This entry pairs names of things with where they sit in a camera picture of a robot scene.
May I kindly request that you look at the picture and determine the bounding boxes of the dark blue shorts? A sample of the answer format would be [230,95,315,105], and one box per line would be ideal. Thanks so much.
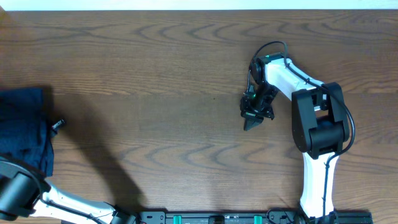
[1,88,47,157]

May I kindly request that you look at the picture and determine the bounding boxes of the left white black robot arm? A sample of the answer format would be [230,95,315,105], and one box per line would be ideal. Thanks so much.
[1,154,140,224]

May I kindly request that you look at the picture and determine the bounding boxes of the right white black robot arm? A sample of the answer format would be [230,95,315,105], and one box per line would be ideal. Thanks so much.
[240,53,349,222]

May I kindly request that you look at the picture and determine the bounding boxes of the folded dark blue garment pile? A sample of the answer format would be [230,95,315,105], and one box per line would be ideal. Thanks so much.
[1,119,54,177]

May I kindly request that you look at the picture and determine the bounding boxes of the silver garment tag clip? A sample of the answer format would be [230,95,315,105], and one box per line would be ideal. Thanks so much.
[51,119,66,131]

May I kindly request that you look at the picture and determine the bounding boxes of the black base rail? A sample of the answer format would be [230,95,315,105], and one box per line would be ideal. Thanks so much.
[135,208,373,224]

